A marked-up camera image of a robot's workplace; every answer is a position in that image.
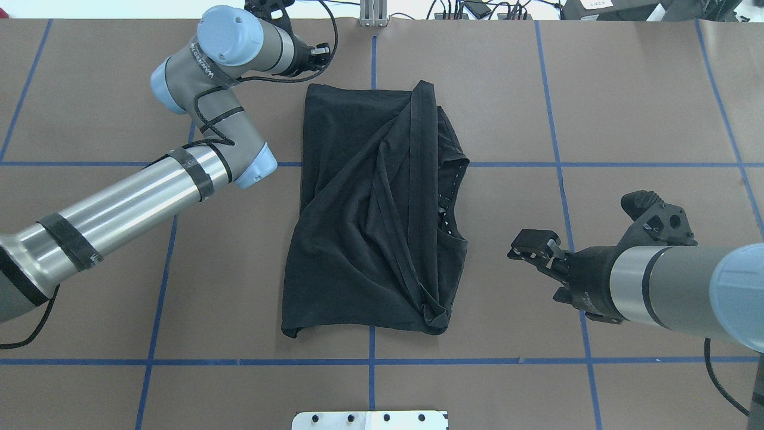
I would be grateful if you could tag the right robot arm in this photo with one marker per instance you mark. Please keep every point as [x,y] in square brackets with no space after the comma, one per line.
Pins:
[670,283]

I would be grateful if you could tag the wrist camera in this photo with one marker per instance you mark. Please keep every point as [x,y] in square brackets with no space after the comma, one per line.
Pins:
[270,11]
[654,222]

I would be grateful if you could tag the white camera stand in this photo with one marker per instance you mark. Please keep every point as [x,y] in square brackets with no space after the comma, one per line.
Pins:
[385,419]

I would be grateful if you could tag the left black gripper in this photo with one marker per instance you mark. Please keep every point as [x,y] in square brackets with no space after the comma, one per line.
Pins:
[304,58]

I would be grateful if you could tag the black graphic t-shirt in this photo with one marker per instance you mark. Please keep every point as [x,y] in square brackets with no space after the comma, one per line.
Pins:
[377,241]

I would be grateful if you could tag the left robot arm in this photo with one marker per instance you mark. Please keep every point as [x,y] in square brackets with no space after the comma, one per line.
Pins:
[197,81]

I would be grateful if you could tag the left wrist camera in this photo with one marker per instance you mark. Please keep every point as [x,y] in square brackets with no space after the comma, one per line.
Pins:
[270,11]

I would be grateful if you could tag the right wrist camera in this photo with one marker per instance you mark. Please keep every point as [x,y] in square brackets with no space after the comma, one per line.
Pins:
[654,222]

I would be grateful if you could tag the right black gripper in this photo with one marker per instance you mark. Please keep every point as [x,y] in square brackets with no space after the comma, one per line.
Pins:
[591,280]

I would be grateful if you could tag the aluminium frame post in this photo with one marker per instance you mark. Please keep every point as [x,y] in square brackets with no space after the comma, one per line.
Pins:
[373,13]

